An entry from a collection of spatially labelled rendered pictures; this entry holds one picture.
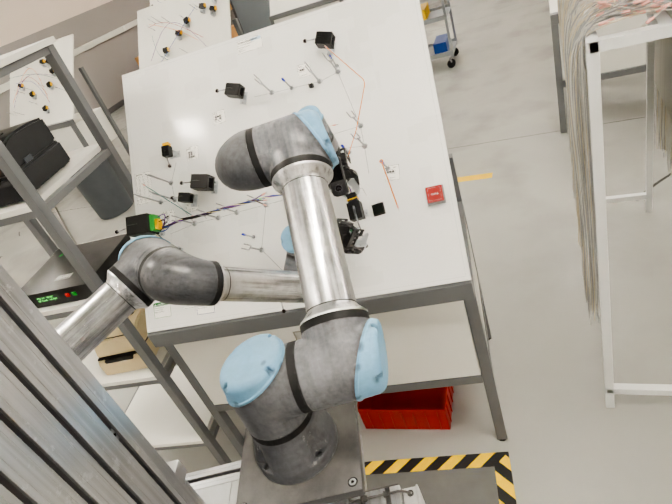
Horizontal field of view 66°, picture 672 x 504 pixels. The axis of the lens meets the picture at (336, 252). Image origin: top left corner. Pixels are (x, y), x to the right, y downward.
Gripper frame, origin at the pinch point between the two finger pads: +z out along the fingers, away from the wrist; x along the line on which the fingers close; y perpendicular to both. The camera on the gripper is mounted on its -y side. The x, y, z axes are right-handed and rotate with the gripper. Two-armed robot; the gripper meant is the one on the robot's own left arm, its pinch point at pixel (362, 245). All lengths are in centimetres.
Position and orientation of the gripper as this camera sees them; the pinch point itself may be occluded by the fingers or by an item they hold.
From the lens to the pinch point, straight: 163.9
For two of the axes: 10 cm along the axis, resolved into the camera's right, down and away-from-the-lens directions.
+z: 6.0, -0.1, 8.0
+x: -7.0, -4.9, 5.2
